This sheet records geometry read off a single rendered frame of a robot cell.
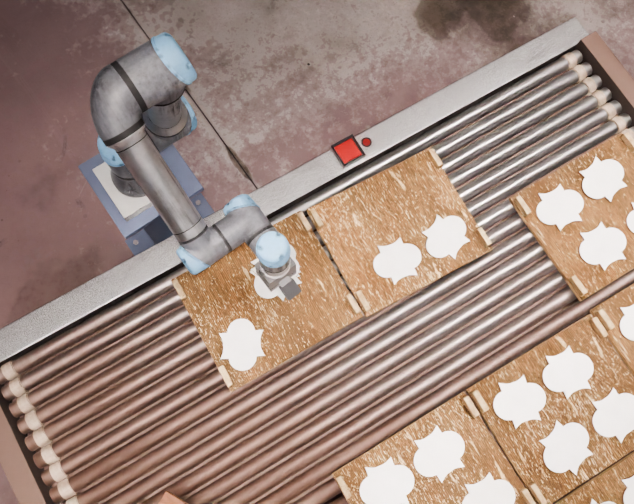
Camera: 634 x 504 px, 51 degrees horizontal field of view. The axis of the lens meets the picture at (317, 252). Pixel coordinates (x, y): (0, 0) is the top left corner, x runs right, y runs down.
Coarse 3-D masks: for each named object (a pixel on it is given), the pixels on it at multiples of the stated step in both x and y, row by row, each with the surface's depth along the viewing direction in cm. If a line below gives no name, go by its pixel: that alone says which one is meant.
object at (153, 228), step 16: (96, 160) 199; (176, 160) 200; (96, 176) 198; (176, 176) 199; (192, 176) 199; (96, 192) 197; (192, 192) 198; (112, 208) 196; (208, 208) 286; (128, 224) 195; (144, 224) 195; (160, 224) 217; (128, 240) 282; (144, 240) 282; (160, 240) 234
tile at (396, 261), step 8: (400, 240) 188; (384, 248) 187; (392, 248) 187; (400, 248) 187; (408, 248) 187; (416, 248) 187; (376, 256) 186; (384, 256) 186; (392, 256) 186; (400, 256) 186; (408, 256) 186; (416, 256) 186; (376, 264) 186; (384, 264) 186; (392, 264) 186; (400, 264) 186; (408, 264) 186; (416, 264) 186; (376, 272) 185; (384, 272) 185; (392, 272) 185; (400, 272) 185; (408, 272) 185; (392, 280) 185
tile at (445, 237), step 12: (456, 216) 190; (432, 228) 189; (444, 228) 189; (456, 228) 189; (432, 240) 188; (444, 240) 188; (456, 240) 188; (468, 240) 188; (432, 252) 187; (444, 252) 187; (456, 252) 187
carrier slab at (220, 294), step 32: (288, 224) 189; (224, 256) 186; (320, 256) 187; (192, 288) 183; (224, 288) 184; (320, 288) 184; (192, 320) 181; (224, 320) 181; (256, 320) 182; (288, 320) 182; (320, 320) 182; (352, 320) 182; (288, 352) 180
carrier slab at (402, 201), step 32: (416, 160) 195; (352, 192) 192; (384, 192) 192; (416, 192) 192; (448, 192) 193; (352, 224) 189; (384, 224) 190; (416, 224) 190; (352, 256) 187; (448, 256) 188; (480, 256) 189; (352, 288) 185; (384, 288) 185; (416, 288) 185
